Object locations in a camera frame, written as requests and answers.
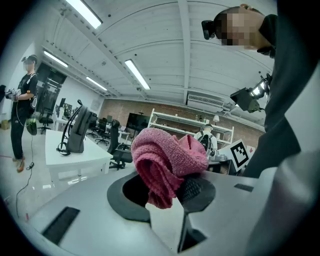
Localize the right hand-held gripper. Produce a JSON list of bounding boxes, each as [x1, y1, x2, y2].
[[209, 139, 251, 173]]

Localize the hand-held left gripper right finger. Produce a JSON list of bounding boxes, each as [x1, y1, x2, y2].
[[176, 170, 270, 256]]

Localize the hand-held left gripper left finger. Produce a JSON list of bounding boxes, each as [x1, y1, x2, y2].
[[24, 170, 176, 256]]

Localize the pink cloth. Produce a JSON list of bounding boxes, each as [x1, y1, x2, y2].
[[130, 127, 210, 210]]

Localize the grey backpack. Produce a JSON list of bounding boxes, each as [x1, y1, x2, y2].
[[56, 99, 99, 157]]

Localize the person's black body-worn device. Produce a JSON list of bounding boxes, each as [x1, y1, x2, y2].
[[229, 73, 273, 114]]

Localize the person's black-clothed torso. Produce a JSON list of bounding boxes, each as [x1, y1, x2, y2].
[[242, 13, 303, 179]]

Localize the white metal shelving rack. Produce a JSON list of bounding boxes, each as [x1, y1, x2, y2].
[[147, 108, 235, 151]]

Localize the black high-back office chair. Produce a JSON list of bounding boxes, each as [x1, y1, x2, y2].
[[107, 119, 134, 171]]

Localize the white office desk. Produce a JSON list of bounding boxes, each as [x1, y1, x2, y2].
[[53, 116, 76, 131]]

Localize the person's head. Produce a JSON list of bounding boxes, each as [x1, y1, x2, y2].
[[214, 3, 273, 52]]

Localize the long ceiling light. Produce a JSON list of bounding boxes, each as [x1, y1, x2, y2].
[[86, 76, 108, 91], [124, 59, 151, 90], [43, 50, 69, 68], [65, 0, 103, 30]]

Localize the dark glass double door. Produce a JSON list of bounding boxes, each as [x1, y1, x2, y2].
[[36, 62, 68, 123]]

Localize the white wall air conditioner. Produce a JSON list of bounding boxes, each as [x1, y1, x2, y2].
[[186, 91, 226, 113]]

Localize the black floor power cable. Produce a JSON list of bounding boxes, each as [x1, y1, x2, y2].
[[15, 119, 35, 219]]

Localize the black wall screen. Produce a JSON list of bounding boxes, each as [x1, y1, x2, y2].
[[126, 112, 151, 131]]

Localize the white wall notice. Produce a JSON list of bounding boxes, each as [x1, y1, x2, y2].
[[90, 98, 103, 111]]

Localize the black head-mounted camera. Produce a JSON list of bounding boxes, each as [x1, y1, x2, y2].
[[201, 19, 216, 41]]

